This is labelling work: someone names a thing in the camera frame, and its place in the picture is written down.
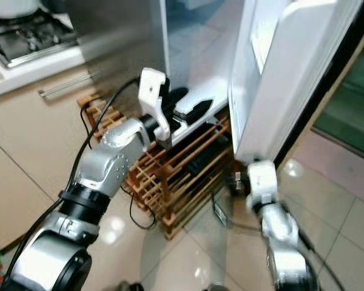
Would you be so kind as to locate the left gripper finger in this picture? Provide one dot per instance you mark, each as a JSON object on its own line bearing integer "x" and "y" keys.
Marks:
{"x": 178, "y": 94}
{"x": 195, "y": 112}

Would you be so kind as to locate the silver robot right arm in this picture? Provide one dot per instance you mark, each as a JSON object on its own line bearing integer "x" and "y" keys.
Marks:
{"x": 285, "y": 242}

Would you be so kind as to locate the grey mini fridge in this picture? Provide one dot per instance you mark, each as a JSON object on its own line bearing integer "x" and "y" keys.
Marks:
{"x": 121, "y": 48}

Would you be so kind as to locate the robot leg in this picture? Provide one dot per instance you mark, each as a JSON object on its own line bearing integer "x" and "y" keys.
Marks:
{"x": 128, "y": 287}
{"x": 215, "y": 288}

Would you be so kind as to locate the beige kitchen cabinet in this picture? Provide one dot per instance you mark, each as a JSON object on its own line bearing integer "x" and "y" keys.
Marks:
{"x": 24, "y": 157}

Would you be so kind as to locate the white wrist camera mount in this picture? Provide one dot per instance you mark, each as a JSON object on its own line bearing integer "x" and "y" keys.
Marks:
{"x": 151, "y": 91}
{"x": 262, "y": 182}

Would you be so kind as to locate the robot left leg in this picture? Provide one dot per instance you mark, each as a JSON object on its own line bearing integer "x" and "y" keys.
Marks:
{"x": 128, "y": 287}

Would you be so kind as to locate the black flat device box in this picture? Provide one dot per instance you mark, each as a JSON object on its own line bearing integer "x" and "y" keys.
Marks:
{"x": 197, "y": 148}

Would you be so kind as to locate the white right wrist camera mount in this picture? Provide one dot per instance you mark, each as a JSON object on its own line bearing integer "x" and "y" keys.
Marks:
{"x": 262, "y": 182}

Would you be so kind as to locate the robot right leg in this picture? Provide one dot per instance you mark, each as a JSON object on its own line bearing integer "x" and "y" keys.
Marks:
{"x": 215, "y": 288}

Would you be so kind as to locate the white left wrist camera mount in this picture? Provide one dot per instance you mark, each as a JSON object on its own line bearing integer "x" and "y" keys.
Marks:
{"x": 151, "y": 91}

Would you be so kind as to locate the white pot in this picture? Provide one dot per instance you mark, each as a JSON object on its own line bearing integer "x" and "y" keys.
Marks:
{"x": 18, "y": 6}

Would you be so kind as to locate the glass sliding door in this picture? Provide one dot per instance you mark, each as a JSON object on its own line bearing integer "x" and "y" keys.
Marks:
{"x": 349, "y": 103}

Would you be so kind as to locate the wooden slatted rack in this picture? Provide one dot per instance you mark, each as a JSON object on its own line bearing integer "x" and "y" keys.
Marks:
{"x": 164, "y": 188}

